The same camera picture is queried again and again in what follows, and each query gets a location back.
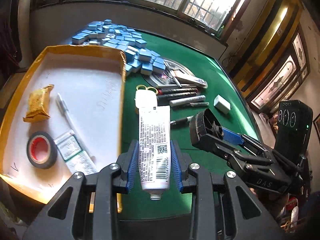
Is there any pile of blue mahjong tiles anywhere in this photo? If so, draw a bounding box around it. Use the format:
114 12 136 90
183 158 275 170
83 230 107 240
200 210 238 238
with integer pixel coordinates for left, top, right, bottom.
71 19 167 76

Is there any white pen in tray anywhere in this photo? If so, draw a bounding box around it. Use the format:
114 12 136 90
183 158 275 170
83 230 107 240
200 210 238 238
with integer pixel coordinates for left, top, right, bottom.
56 93 96 163

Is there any black plastic fan-shaped part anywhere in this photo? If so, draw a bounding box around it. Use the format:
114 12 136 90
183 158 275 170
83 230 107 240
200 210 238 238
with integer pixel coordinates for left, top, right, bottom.
189 108 224 149

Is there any white printed ointment tube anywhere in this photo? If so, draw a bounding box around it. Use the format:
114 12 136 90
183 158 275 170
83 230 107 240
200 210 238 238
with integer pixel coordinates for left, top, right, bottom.
135 90 171 200

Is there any black marker grey cap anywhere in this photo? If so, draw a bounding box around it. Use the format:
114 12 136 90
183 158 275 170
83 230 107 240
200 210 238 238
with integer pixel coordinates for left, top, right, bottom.
157 92 197 106

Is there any black clear gel pen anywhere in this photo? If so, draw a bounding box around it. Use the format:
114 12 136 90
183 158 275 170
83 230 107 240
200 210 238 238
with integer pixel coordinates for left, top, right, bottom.
170 115 193 126

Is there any round table centre console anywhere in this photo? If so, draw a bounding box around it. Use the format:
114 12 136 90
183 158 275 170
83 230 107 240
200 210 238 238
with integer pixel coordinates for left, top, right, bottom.
142 59 195 87

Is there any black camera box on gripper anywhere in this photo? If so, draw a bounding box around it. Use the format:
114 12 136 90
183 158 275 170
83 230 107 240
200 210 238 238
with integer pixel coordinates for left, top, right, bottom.
274 100 313 164

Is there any black tape roll red core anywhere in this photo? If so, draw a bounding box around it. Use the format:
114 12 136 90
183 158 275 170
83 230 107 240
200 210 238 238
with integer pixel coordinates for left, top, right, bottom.
27 131 57 170

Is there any yellow cracker snack packet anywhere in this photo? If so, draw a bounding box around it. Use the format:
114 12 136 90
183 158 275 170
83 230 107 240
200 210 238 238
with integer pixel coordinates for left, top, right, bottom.
23 84 54 123

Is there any clear thin pen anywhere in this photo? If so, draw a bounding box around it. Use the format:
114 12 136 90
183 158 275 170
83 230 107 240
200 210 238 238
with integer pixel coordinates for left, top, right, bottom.
177 102 209 108

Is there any white paint marker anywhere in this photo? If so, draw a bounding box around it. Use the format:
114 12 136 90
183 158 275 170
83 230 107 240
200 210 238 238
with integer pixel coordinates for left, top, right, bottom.
169 95 206 107

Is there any black marker red cap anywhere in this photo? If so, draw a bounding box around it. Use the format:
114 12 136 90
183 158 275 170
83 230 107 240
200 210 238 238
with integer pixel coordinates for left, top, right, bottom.
158 88 198 95

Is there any white toothpaste box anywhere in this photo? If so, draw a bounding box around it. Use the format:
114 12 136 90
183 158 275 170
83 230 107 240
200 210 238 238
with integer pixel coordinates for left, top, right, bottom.
174 72 208 89

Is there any stained glass cabinet door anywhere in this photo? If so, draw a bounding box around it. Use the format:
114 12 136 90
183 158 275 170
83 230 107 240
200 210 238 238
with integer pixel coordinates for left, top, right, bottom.
247 25 310 114

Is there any white rectangular eraser box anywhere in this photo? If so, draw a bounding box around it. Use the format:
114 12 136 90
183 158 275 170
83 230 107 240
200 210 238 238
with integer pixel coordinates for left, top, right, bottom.
214 95 231 114

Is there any white green medicine box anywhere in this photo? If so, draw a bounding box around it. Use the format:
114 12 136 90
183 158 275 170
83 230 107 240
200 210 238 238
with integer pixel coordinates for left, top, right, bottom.
54 129 98 175

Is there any yellow cardboard tray box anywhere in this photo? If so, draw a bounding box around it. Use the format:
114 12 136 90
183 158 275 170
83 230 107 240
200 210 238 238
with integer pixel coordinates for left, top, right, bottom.
1 45 126 204

